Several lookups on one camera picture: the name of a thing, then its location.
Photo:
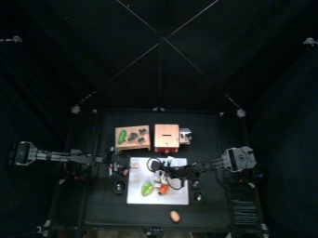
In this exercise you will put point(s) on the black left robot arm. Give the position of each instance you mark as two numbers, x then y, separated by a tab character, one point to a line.
54	155

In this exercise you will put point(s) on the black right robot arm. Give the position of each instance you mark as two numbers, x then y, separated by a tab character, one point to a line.
232	159

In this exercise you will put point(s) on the small beige toy food piece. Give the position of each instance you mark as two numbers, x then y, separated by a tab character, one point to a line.
134	164

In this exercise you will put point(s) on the wooden drawer box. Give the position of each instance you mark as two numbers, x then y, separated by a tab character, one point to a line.
166	138

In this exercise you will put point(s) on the orange carrot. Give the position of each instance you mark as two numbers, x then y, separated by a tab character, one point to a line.
164	189

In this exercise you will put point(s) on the green toy leaf vegetable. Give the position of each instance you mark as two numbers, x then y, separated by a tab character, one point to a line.
148	189

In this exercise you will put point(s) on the black bowl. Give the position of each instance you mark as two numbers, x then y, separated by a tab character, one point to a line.
198	196
120	186

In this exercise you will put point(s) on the wooden toy cutting board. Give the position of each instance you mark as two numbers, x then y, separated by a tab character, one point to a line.
133	147

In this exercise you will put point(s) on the small black cup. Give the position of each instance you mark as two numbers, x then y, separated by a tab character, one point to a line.
196	183

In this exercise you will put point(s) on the green toy cucumber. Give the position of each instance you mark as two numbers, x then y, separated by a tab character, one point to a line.
122	136

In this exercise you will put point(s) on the white rectangular mat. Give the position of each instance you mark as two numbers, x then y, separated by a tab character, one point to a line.
137	195

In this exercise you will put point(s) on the small grey white toy appliance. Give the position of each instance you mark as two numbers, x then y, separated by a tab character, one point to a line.
185	135

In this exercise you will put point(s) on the beige toy egg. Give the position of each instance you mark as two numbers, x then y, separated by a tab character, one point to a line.
176	216

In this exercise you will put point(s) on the grey frame corner bracket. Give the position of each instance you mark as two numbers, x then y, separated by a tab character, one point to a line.
309	41
75	108
241	112
18	39

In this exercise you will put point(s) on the grey frame middle bracket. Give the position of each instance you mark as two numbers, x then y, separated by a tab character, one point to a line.
158	109

